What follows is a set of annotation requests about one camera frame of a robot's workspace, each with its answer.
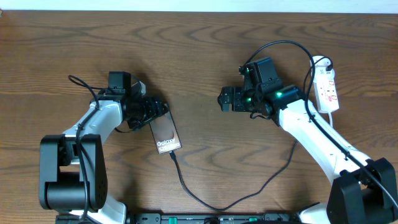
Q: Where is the black USB charging cable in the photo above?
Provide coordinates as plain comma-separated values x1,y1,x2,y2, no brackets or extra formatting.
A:
169,55,334,212

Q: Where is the white power strip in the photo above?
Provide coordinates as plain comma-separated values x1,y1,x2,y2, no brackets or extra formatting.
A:
309,55,340,114

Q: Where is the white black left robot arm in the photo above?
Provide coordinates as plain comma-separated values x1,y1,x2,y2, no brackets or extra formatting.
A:
39,72,169,224

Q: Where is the white USB charger adapter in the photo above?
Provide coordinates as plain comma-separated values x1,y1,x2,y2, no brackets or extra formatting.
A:
313,57,335,83

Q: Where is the silver smartphone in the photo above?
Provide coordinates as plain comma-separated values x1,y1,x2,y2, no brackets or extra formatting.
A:
150,111,182,154

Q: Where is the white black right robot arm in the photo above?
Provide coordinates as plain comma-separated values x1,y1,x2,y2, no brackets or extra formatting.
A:
218,58,397,223

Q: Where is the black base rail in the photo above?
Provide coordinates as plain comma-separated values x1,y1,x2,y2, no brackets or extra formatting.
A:
134,213,301,224

